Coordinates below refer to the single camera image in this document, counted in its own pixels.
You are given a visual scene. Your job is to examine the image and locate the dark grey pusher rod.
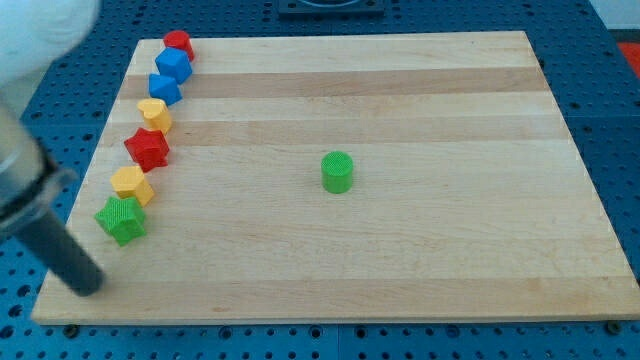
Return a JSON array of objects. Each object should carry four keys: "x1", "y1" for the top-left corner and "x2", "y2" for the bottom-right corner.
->
[{"x1": 16, "y1": 210, "x2": 104, "y2": 297}]

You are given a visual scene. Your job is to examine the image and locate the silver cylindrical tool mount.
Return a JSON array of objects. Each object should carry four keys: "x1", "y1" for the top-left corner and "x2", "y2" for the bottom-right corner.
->
[{"x1": 1, "y1": 105, "x2": 78, "y2": 242}]

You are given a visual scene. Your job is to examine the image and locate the green star block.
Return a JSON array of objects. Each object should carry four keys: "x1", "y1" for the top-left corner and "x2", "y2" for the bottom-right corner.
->
[{"x1": 94, "y1": 197, "x2": 146, "y2": 247}]

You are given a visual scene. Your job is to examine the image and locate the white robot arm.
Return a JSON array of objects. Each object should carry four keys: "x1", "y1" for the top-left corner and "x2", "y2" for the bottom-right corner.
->
[{"x1": 1, "y1": 0, "x2": 104, "y2": 297}]

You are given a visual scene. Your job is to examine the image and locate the red star block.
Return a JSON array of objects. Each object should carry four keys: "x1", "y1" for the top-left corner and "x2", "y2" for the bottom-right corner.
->
[{"x1": 124, "y1": 128, "x2": 170, "y2": 173}]

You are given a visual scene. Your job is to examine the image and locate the yellow hexagon block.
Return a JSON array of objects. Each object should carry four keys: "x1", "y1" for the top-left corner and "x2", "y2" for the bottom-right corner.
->
[{"x1": 110, "y1": 166, "x2": 155, "y2": 207}]

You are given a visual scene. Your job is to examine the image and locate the yellow heart block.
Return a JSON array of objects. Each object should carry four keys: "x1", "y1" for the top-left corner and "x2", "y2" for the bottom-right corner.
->
[{"x1": 137, "y1": 98, "x2": 173, "y2": 134}]

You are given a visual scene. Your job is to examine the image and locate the blue triangle block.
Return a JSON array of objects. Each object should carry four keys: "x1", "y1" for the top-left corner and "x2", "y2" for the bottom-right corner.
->
[{"x1": 148, "y1": 74, "x2": 182, "y2": 106}]

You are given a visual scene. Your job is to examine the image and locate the blue cube block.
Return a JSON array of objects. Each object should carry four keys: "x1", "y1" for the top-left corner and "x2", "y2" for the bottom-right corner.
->
[{"x1": 155, "y1": 47, "x2": 192, "y2": 84}]

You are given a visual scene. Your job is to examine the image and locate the red cylinder block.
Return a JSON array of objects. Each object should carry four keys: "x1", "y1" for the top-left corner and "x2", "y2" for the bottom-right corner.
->
[{"x1": 163, "y1": 30, "x2": 195, "y2": 62}]

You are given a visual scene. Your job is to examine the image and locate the green cylinder block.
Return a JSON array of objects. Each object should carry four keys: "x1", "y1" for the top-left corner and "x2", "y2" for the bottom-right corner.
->
[{"x1": 321, "y1": 151, "x2": 354, "y2": 194}]

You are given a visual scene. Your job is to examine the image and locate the wooden board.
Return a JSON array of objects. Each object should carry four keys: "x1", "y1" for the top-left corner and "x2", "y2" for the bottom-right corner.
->
[{"x1": 32, "y1": 31, "x2": 639, "y2": 325}]

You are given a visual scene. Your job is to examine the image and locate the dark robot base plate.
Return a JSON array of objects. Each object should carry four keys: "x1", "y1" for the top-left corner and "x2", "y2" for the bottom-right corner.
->
[{"x1": 274, "y1": 0, "x2": 386, "y2": 18}]

